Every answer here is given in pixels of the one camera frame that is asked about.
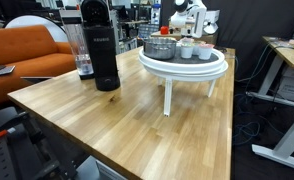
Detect grey tablet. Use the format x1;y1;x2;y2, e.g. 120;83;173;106
0;65;17;79

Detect black clamp with orange handle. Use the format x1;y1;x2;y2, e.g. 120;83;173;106
0;111;31;143

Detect orange sofa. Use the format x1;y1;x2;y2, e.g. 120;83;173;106
0;24;78;108

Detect black coffee maker lid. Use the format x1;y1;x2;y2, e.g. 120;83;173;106
79;0;112;30

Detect black Keurig coffee maker body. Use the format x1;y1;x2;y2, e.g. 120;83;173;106
82;25;122;92

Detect white round raised stand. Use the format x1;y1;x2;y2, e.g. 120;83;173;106
138;45;229;118

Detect metal bowl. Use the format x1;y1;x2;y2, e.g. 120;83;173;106
142;36;178;61

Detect red emergency stop button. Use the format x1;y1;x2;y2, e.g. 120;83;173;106
159;25;170;36

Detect clear water reservoir tank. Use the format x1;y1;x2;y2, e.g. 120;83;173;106
60;9;96;81

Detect blue floor cables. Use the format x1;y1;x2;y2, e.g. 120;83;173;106
232;92;272;147

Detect wooden desk with white legs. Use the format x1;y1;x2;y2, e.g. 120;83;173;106
246;35;294;174

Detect white box under desk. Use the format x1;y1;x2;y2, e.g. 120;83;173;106
276;65;294;104

